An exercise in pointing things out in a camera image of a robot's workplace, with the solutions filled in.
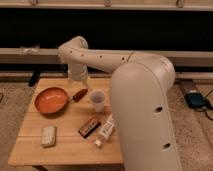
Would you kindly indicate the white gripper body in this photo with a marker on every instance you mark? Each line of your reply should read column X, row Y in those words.
column 77, row 72

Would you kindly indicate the white sponge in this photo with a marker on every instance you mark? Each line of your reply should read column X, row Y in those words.
column 48, row 136

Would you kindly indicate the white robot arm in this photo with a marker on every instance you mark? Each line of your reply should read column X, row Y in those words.
column 138, row 97

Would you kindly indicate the black table leg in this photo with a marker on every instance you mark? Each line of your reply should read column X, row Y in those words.
column 34, row 78

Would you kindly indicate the wooden table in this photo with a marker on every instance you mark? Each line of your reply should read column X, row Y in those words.
column 71, row 148

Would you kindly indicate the dark chocolate bar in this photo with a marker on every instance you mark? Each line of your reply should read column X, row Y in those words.
column 90, row 126

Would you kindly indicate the blue device on floor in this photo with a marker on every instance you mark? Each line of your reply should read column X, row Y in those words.
column 195, row 99

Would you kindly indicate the white window rail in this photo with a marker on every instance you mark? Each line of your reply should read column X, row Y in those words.
column 50, row 56

